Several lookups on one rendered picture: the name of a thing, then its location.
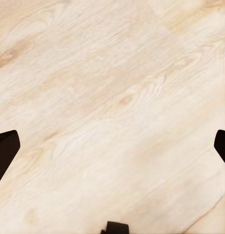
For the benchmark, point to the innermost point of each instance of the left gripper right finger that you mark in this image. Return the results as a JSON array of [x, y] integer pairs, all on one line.
[[219, 143]]

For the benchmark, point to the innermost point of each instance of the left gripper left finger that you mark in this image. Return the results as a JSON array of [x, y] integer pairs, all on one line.
[[9, 147]]

